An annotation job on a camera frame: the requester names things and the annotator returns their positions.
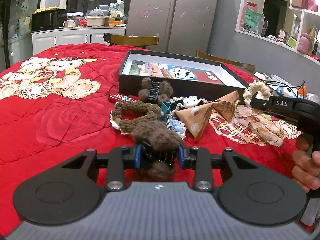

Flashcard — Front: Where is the brown fuzzy hair claw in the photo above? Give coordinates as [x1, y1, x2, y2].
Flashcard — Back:
[132, 120, 183, 181]

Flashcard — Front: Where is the cream knit scrunchie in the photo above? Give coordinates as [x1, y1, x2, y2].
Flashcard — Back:
[243, 80, 272, 107]

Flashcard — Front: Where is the brown knit scrunchie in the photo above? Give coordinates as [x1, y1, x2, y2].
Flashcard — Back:
[110, 101, 161, 134]

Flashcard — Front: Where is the brown gold paper pyramid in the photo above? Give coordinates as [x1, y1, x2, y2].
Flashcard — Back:
[214, 90, 239, 122]

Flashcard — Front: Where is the person's right hand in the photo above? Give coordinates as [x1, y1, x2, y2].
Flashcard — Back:
[292, 134, 319, 193]

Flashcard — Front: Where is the orange capped bottle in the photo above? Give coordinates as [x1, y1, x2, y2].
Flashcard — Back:
[298, 85, 307, 97]

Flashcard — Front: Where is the light blue knit scrunchie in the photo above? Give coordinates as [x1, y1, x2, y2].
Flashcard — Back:
[165, 119, 187, 139]

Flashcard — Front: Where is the polka-dot brown paper pyramid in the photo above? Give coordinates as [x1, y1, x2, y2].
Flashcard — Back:
[175, 102, 214, 141]

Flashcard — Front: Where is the black white lace scrunchie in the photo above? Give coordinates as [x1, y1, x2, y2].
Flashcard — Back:
[170, 96, 208, 112]

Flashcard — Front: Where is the teal hair clip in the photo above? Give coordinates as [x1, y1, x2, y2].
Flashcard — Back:
[159, 102, 171, 121]

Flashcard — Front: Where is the red small tube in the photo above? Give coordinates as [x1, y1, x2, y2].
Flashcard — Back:
[107, 94, 136, 103]

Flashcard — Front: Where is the pink bottle on shelf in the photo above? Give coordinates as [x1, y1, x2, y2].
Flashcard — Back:
[297, 33, 310, 55]

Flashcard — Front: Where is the right wooden chair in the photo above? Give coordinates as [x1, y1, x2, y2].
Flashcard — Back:
[195, 49, 255, 74]

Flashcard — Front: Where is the wooden chair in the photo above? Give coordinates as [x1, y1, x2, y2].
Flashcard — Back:
[103, 33, 159, 49]
[195, 49, 255, 74]

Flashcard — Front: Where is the brown fuzzy claw clip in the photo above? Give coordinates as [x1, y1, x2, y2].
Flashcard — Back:
[138, 77, 174, 106]

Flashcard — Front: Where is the black shallow box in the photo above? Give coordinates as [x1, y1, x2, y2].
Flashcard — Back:
[118, 49, 249, 101]

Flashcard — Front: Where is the red bear-print quilt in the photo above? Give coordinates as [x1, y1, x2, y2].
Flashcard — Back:
[1, 44, 296, 235]

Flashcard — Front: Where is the printed book in box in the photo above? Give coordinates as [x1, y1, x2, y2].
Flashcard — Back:
[125, 60, 223, 85]

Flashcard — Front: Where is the green paper sign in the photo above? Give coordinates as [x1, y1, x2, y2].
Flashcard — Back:
[242, 8, 263, 34]

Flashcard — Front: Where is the left wooden chair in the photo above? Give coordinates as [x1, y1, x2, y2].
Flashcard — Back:
[103, 33, 159, 49]

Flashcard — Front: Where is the beige plastic basin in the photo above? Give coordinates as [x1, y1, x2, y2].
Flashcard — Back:
[86, 15, 110, 27]

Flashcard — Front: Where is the white kitchen cabinet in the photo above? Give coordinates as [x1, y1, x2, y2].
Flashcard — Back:
[31, 24, 126, 55]

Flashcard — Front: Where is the white mug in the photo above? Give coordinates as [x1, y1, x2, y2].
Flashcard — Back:
[62, 20, 76, 28]

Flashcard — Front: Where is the silver double-door refrigerator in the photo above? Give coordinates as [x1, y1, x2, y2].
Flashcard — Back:
[126, 0, 217, 56]

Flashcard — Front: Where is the snack bag on counter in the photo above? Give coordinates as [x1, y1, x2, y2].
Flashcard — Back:
[109, 0, 125, 18]

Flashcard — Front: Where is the black microwave oven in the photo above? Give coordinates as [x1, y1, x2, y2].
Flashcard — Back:
[31, 9, 67, 31]

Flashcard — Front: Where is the glass sliding door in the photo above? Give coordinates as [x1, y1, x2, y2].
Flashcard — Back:
[1, 0, 39, 70]

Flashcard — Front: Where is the black cable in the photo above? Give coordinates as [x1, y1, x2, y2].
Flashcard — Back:
[265, 80, 306, 98]

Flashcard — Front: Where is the white wall shelf unit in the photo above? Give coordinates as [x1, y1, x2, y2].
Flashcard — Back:
[235, 0, 319, 64]

